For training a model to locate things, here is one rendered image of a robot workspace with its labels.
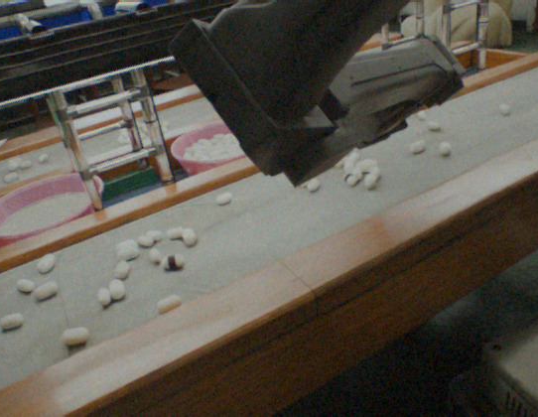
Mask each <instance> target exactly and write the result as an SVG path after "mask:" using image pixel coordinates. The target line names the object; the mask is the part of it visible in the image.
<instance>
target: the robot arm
mask: <svg viewBox="0 0 538 417"><path fill-rule="evenodd" d="M411 1H412V0H240V1H239V2H238V3H236V4H235V5H234V6H232V7H231V8H229V9H224V10H223V11H221V13H220V14H219V15H218V16H217V17H216V18H215V19H214V21H213V22H212V23H210V24H206V23H205V22H202V21H199V20H196V19H190V21H189V22H188V24H187V25H186V27H184V28H183V30H182V31H181V32H180V33H179V34H178V36H177V37H176V38H175V39H174V40H173V42H171V43H170V44H169V46H168V51H169V53H170V54H171V55H172V56H173V57H174V59H175V60H176V61H177V63H178V64H179V66H180V67H181V68H182V69H183V70H184V71H185V72H186V74H187V75H188V76H189V77H190V78H191V80H192V81H193V82H194V84H195V85H196V87H197V88H198V89H199V91H200V92H201V93H202V95H203V96H205V98H206V99H207V100H208V101H209V102H210V103H211V106H212V108H213V110H214V111H215V112H216V113H217V114H218V115H219V117H220V118H221V119H222V121H223V122H224V123H225V125H226V126H227V127H228V129H229V130H230V132H231V133H232V135H233V136H234V137H235V139H236V140H237V141H238V143H239V145H238V146H239V147H240V149H241V150H242V151H243V153H244V154H245V156H247V157H248V158H249V159H250V160H251V161H252V162H253V163H254V164H255V166H256V167H257V169H258V170H259V171H260V172H261V173H262V174H263V175H264V176H265V177H267V176H268V175H269V176H270V177H276V176H278V175H281V174H283V173H284V176H285V177H286V178H287V180H288V181H289V182H290V183H291V184H292V186H293V187H294V188H296V187H298V186H300V185H302V184H304V183H307V182H308V181H310V180H311V179H313V178H315V177H317V176H319V175H321V174H322V173H324V172H326V171H328V170H330V169H331V168H332V167H334V166H335V165H336V163H337V162H339V161H340V160H341V159H343V158H345V157H346V156H347V155H348V154H349V153H350V152H352V151H353V150H354V149H355V148H356V149H357V150H361V149H363V148H366V147H370V146H372V145H375V144H376V143H377V142H383V141H386V140H387V139H389V138H390V137H391V134H394V133H396V132H399V131H401V130H405V129H406V127H408V124H407V122H406V120H405V119H407V118H408V117H409V116H411V115H412V114H414V113H415V112H416V111H418V110H419V109H421V108H422V107H423V106H425V105H426V106H427V107H428V108H429V109H431V108H432V107H433V106H435V105H436V104H438V105H439V106H441V105H442V104H444V102H446V101H449V100H450V99H452V98H453V97H455V95H456V94H457V93H458V92H459V91H460V90H463V89H464V88H465V86H464V82H463V80H462V77H463V76H464V75H465V74H466V73H467V72H466V70H465V69H464V68H463V67H462V65H461V64H460V63H459V62H458V60H457V59H456V58H455V57H454V56H453V54H452V53H451V52H450V51H449V49H448V48H447V47H446V46H444V44H443V42H442V41H441V40H440V38H439V37H438V36H437V35H436V34H431V35H426V36H425V37H423V38H422V39H420V40H419V39H417V40H416V41H414V42H413V43H412V44H411V45H410V46H409V47H407V48H402V49H401V48H396V49H390V50H385V51H378V52H373V53H367V54H357V53H358V50H359V49H360V48H361V47H362V46H363V45H364V44H365V43H366V42H368V41H369V40H370V39H371V37H372V36H373V35H374V34H375V33H376V32H377V31H379V30H380V29H382V28H383V27H384V25H385V24H386V23H387V22H388V21H390V20H391V19H392V18H394V17H395V16H396V14H397V13H398V12H399V11H401V10H402V9H403V8H404V7H406V6H407V4H408V3H409V2H411Z"/></svg>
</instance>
